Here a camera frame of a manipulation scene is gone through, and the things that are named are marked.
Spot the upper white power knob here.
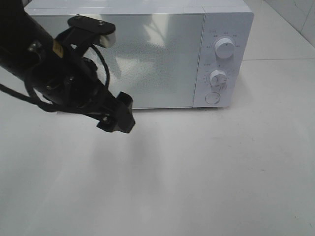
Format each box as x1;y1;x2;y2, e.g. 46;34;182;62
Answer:
214;36;235;59

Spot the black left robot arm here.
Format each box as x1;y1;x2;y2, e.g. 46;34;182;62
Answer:
0;0;135;133

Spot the white timer knob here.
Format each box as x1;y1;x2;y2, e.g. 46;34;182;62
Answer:
209;70;228;87

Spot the white microwave door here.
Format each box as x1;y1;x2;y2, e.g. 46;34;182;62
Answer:
29;12;206;110

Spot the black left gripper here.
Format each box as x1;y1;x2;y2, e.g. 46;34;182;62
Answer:
36;16;135;133

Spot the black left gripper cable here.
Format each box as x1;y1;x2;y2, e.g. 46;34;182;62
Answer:
0;45;111;114

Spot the white microwave oven body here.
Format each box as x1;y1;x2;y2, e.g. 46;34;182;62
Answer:
25;0;254;108

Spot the round door release button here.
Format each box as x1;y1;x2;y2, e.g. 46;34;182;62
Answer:
205;92;221;105

